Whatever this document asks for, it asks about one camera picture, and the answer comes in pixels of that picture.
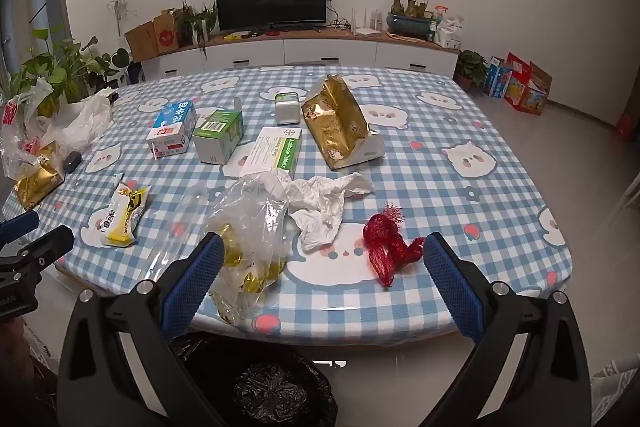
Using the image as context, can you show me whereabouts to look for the bonsai in blue pot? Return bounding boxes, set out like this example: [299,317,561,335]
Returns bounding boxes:
[387,0,433,40]

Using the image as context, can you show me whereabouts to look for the gold tissue pack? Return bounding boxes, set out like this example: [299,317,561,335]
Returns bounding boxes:
[12,144,66,210]

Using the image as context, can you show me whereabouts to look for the white television cabinet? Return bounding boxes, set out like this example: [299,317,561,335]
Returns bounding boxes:
[127,29,460,80]

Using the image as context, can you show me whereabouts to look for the white plastic bag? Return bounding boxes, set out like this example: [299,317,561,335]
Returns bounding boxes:
[37,94,113,155]

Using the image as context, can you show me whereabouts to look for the plain brown cardboard box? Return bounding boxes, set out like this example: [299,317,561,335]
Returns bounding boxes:
[124,22,161,62]

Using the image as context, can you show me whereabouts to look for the clear bag with red print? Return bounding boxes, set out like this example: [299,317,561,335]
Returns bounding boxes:
[0,79,66,180]

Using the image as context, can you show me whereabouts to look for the clear yellowish plastic bag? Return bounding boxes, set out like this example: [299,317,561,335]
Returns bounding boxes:
[172,172,291,327]

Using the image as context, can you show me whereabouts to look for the bin with black bag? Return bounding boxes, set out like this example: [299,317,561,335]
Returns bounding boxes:
[170,332,338,427]

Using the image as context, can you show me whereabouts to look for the open colourful cardboard box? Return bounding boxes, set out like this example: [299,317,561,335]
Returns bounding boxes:
[515,62,553,116]

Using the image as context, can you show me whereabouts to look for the white tissue paper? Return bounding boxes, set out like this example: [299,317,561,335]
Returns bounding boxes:
[239,169,375,253]

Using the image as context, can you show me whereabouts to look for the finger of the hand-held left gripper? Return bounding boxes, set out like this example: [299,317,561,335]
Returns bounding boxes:
[0,224,75,280]
[0,211,40,253]

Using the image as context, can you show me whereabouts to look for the small white green box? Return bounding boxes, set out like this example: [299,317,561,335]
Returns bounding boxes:
[274,91,302,126]

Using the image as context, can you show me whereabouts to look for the torn gold tissue wrapper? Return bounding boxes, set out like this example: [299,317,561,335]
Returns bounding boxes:
[300,74,385,170]

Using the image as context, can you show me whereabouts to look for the green white carton box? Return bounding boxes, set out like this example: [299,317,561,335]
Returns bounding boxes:
[192,109,244,165]

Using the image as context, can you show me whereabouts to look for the blue white milk carton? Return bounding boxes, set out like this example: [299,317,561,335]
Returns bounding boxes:
[146,101,197,160]

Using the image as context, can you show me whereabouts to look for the black cables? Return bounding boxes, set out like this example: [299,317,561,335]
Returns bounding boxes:
[325,4,353,30]

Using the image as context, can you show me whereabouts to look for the white green medicine box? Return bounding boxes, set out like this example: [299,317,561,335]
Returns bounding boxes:
[239,126,303,178]

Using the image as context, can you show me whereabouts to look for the small red box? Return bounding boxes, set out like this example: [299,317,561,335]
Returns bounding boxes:
[616,114,638,140]

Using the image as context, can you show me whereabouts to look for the white router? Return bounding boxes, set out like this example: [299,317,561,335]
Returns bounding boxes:
[350,7,383,38]

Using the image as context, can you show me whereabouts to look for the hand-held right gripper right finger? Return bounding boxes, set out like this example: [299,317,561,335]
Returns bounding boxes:
[422,232,593,427]

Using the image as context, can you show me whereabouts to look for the long-leaved potted plant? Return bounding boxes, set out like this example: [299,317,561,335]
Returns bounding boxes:
[167,0,219,58]

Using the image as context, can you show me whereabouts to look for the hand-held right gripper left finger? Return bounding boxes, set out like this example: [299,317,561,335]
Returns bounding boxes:
[56,232,226,427]

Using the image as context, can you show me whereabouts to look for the large pothos plant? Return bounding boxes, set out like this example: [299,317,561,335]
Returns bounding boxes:
[10,24,131,118]

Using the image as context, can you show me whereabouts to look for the white patterned sofa cover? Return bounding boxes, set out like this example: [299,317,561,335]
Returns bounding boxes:
[592,354,640,427]

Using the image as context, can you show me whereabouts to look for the white paper bag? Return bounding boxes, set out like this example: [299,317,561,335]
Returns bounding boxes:
[435,16,465,50]

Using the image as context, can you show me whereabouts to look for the red printed box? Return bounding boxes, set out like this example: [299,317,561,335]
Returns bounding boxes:
[505,52,532,105]

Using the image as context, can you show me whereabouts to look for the blue printed box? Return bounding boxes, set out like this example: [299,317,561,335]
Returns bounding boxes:
[482,57,516,98]

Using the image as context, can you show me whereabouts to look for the yellow snack wrapper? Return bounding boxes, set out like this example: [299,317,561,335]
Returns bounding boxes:
[95,173,150,249]

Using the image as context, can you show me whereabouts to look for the blue checked tablecloth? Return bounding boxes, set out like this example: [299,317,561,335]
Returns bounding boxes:
[2,66,571,348]

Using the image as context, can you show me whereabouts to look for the red mesh net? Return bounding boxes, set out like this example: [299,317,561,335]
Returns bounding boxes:
[362,202,426,290]

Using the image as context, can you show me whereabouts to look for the small potted green plant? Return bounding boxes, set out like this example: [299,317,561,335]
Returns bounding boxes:
[455,50,488,90]

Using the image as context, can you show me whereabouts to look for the cardboard box with red print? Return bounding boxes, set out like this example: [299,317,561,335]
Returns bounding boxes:
[152,9,180,55]

